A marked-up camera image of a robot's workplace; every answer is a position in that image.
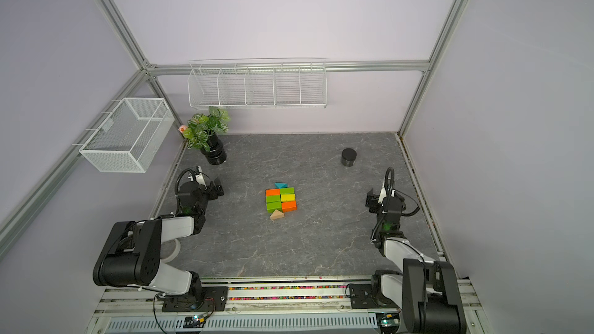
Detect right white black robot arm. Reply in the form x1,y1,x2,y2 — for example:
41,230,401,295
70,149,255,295
365,188,468,333

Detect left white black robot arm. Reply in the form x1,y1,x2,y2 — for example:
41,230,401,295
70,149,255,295
92,173,224,300

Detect long white wire basket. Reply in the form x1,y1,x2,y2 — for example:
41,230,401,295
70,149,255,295
187,58,328,109

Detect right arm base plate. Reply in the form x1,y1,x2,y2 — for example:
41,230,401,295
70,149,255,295
344,283,400,310

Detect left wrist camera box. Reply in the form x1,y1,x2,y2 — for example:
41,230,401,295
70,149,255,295
195,165,207,188

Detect white mesh side basket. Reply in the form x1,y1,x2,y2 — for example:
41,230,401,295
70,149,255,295
79,97,174,173

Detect green potted plant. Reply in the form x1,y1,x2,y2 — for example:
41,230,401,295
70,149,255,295
178,106,230,165

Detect green block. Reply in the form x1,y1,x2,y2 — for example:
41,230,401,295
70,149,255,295
266,201,282,213
279,187,295,195
266,195,281,203

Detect orange block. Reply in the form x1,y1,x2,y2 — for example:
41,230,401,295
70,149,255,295
282,200,297,213
265,189,281,196

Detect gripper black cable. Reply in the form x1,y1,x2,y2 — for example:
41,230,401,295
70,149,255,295
383,166,396,198
174,168,198,196

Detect white vented cable duct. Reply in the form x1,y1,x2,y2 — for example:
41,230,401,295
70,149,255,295
100,312,380,333

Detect yellow block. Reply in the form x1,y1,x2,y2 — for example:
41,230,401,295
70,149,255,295
280,193,295,203

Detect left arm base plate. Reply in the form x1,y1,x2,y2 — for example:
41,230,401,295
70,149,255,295
159,286,229,312

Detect tan wooden triangle block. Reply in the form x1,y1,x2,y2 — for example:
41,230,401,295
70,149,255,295
270,210,285,221

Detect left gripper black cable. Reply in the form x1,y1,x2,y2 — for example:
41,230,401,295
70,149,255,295
174,168,198,196

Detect tape roll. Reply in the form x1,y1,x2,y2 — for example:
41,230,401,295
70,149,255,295
161,239,181,264

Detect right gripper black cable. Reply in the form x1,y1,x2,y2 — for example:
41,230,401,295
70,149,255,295
383,166,396,198

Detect black cylinder container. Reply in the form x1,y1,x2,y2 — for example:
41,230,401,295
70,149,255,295
340,148,357,167

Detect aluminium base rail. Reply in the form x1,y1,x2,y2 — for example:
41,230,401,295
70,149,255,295
94,279,484,316

